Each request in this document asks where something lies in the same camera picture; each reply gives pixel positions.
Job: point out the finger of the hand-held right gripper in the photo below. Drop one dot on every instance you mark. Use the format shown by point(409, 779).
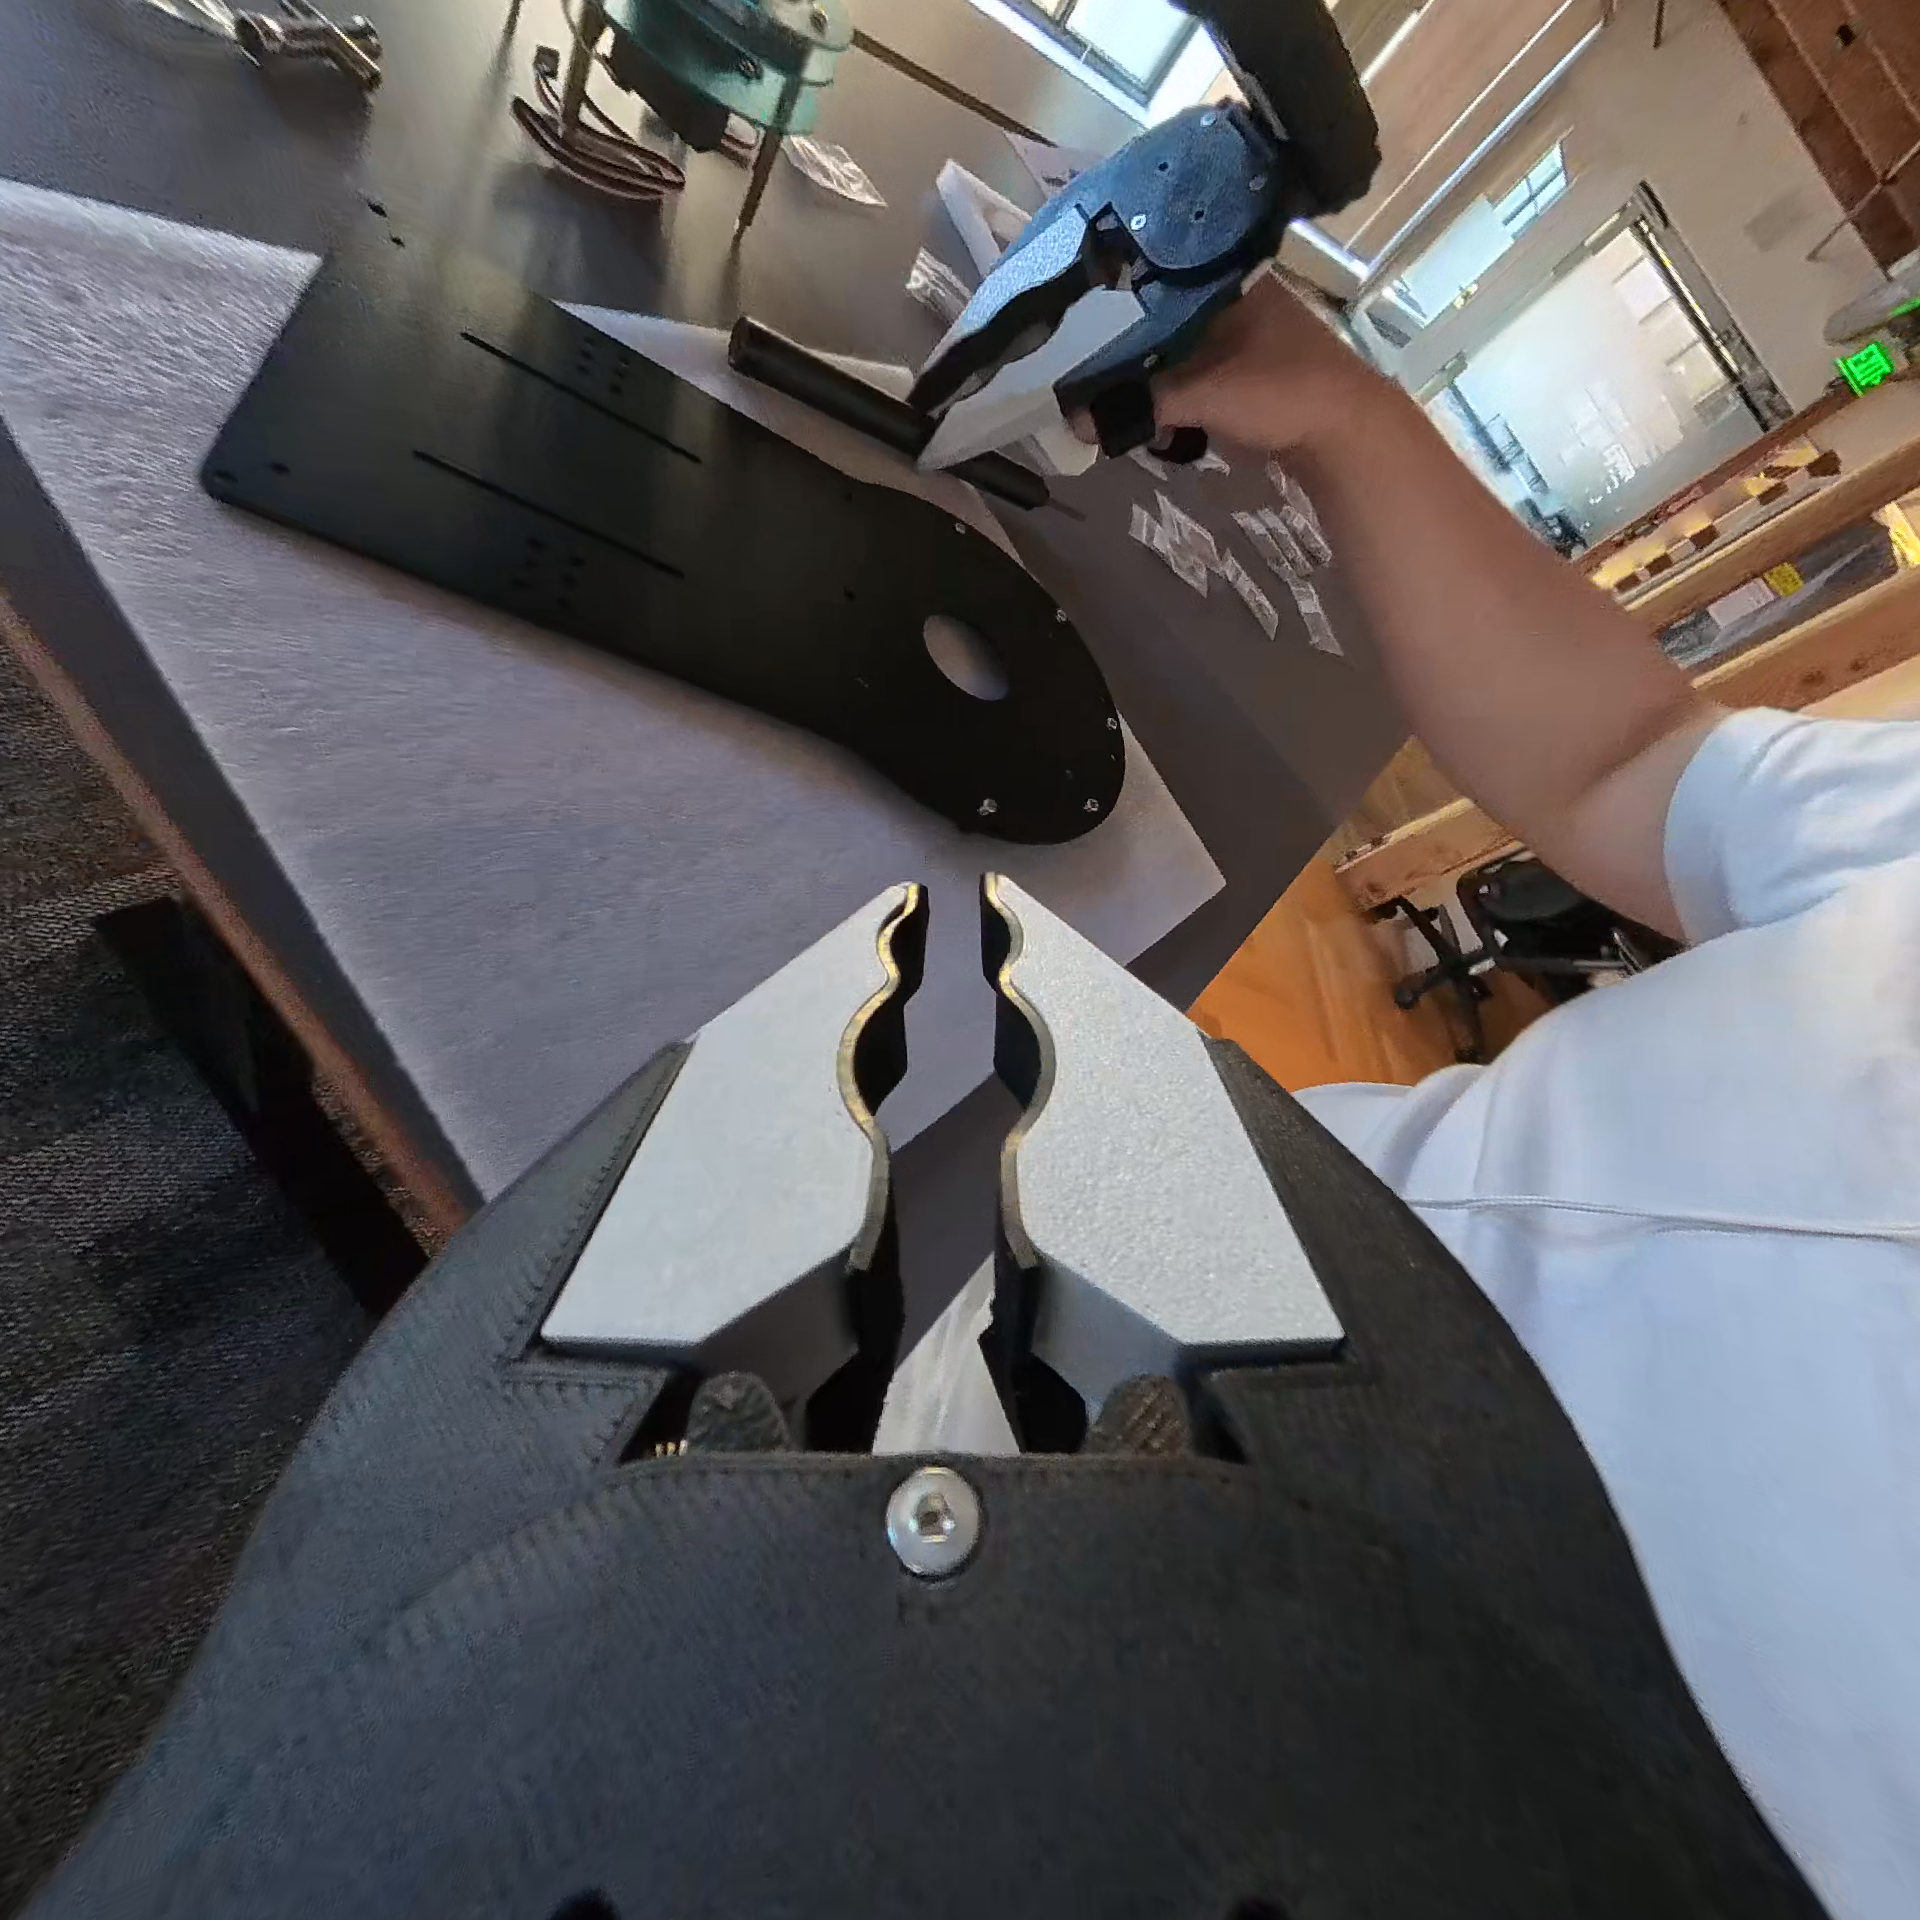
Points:
point(1019, 293)
point(1080, 352)

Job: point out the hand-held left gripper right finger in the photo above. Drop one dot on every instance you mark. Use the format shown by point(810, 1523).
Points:
point(1170, 1185)

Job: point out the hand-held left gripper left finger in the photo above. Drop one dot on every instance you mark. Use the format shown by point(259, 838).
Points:
point(720, 1185)

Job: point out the black electric screwdriver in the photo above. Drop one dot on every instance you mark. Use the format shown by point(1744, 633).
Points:
point(826, 376)

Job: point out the black metal base plate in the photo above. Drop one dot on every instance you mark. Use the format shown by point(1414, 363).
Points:
point(674, 598)

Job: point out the teal toy robot arm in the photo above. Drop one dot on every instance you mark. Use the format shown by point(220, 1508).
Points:
point(720, 44)

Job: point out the person's right hand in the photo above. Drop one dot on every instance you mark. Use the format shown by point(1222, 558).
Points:
point(1289, 376)

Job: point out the group of clear screw bags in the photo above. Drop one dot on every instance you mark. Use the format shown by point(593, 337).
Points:
point(1260, 556)

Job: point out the black office chair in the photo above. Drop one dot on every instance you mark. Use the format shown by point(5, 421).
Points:
point(1545, 931)

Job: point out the white foam sheet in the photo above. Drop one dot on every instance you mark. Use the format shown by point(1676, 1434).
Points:
point(376, 825)

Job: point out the person's white shirt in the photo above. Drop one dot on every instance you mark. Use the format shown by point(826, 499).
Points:
point(1650, 1349)

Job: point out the green exit sign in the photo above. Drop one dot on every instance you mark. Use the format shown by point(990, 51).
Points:
point(1870, 363)

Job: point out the silver metal bracket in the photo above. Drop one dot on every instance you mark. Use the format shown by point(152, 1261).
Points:
point(299, 37)

